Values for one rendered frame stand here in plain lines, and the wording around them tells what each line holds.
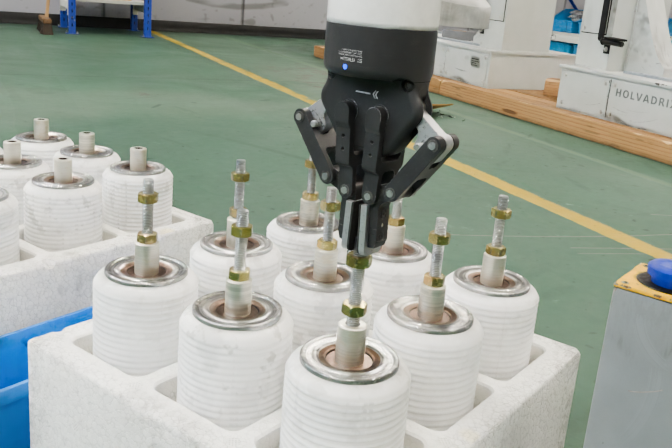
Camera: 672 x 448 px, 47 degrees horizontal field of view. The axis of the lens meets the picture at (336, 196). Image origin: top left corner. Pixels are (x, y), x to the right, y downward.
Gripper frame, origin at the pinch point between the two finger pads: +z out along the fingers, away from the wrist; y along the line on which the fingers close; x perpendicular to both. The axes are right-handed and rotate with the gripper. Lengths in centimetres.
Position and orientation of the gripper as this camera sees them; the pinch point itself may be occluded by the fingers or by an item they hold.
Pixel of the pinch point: (363, 224)
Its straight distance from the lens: 55.7
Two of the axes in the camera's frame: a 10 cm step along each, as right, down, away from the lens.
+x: 6.1, -1.6, 7.7
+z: -0.8, 9.6, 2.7
